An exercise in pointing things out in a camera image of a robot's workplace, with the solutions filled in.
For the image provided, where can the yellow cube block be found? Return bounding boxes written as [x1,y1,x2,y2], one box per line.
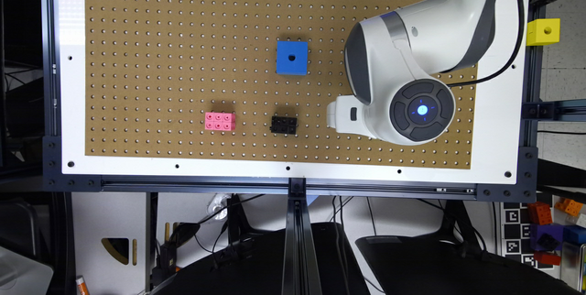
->
[526,18,560,46]

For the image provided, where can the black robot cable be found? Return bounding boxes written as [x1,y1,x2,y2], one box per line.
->
[446,0,526,88]

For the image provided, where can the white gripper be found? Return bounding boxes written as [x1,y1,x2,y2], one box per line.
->
[327,95,379,138]

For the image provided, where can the white cabinet panel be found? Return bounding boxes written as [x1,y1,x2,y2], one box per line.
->
[71,192,147,295]

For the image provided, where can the right black chair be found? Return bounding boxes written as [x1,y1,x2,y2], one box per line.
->
[356,235,580,295]

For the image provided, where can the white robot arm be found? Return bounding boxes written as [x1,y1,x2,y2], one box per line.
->
[327,0,496,146]

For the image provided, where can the blue block right edge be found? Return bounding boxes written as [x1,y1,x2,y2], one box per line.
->
[563,225,586,245]

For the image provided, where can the black chair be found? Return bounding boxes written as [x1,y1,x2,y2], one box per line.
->
[152,222,369,295]
[356,235,580,295]

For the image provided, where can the orange block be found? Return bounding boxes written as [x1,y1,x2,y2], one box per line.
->
[554,198,583,217]

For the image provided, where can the orange-red block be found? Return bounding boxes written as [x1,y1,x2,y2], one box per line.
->
[527,202,553,225]

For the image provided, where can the brown pegboard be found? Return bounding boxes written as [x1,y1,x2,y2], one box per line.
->
[85,0,475,169]

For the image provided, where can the black and white marker sheet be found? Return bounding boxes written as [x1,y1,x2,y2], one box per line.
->
[498,202,553,270]

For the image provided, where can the red block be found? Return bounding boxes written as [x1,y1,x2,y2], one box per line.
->
[533,251,561,266]

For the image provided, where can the pink lego-style block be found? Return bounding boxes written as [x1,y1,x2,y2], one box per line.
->
[204,112,235,131]

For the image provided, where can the left black chair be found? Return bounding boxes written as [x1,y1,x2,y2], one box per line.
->
[152,222,369,295]

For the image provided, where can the orange glue stick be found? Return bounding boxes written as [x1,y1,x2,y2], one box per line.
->
[75,276,90,295]

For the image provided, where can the dark aluminium frame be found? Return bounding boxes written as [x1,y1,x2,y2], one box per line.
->
[39,0,586,295]

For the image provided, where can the purple block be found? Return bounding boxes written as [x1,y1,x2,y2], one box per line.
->
[530,224,564,251]

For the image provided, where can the black lego-style block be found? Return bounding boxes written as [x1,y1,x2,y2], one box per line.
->
[270,115,298,135]

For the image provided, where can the white base board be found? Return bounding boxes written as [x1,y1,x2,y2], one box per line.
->
[45,0,525,191]

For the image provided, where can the blue cube block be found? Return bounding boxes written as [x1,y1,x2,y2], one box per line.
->
[276,41,309,76]

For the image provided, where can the grey box bottom left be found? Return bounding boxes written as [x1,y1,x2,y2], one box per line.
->
[1,247,54,295]

